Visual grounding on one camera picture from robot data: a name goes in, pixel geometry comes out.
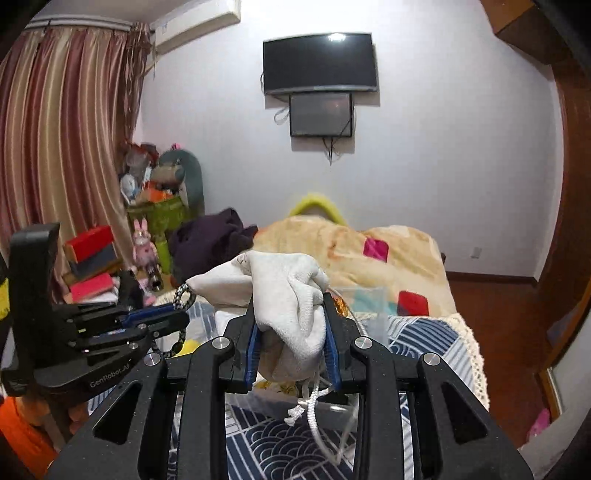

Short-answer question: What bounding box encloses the black white braided cord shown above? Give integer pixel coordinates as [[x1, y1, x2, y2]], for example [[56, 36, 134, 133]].
[[154, 281, 198, 360]]

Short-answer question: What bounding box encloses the yellow plush ball toy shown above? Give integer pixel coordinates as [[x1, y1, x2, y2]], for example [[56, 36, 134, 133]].
[[172, 339, 200, 357]]

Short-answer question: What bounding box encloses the white drawstring pouch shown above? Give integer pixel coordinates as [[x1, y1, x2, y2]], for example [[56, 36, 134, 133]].
[[185, 250, 356, 465]]

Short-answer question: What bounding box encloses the clear plastic storage bin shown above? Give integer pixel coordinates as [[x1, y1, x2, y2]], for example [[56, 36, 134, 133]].
[[181, 290, 386, 437]]

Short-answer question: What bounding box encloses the red book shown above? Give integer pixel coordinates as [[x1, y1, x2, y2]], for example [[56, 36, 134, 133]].
[[70, 273, 113, 303]]

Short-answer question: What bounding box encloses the pink rabbit doll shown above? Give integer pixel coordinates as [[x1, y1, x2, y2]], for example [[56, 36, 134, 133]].
[[132, 218, 160, 284]]

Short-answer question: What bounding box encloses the green bottle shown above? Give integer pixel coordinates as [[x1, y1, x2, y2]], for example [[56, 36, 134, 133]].
[[153, 234, 172, 274]]

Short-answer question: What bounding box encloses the blue white patterned bedspread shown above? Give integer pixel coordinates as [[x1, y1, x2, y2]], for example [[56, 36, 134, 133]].
[[85, 299, 491, 480]]

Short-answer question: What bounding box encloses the red box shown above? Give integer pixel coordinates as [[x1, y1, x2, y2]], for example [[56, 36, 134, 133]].
[[63, 225, 114, 263]]

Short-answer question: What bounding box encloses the beige fleece blanket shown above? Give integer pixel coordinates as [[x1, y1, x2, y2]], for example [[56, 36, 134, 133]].
[[253, 215, 457, 317]]

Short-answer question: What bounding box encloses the dark purple clothes pile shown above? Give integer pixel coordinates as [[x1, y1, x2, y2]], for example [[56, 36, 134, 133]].
[[167, 208, 259, 285]]

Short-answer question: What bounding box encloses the green storage box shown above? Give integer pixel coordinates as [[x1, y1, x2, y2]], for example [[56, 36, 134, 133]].
[[126, 196, 194, 238]]

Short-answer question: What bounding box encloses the yellow green pillow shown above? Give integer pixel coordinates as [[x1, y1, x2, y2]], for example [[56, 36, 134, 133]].
[[288, 193, 348, 226]]

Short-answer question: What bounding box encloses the green dinosaur plush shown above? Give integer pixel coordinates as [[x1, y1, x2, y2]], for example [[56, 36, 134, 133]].
[[150, 149, 204, 216]]

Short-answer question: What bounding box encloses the striped brown curtain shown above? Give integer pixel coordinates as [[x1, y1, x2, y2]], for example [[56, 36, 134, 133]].
[[0, 18, 153, 301]]

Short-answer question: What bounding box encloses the wooden door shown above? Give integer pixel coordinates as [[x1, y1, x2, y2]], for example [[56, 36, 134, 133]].
[[540, 60, 590, 301]]

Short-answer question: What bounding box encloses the white air conditioner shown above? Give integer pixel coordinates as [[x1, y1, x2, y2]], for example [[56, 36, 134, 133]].
[[151, 0, 240, 55]]

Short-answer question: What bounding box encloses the wooden overhead cabinet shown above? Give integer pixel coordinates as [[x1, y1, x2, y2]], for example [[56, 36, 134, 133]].
[[481, 0, 571, 65]]

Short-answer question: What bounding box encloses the small black wall monitor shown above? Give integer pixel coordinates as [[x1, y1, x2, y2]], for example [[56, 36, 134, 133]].
[[290, 92, 353, 138]]

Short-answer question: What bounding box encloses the large black wall television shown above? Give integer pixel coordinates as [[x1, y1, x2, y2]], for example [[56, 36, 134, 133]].
[[263, 32, 379, 95]]

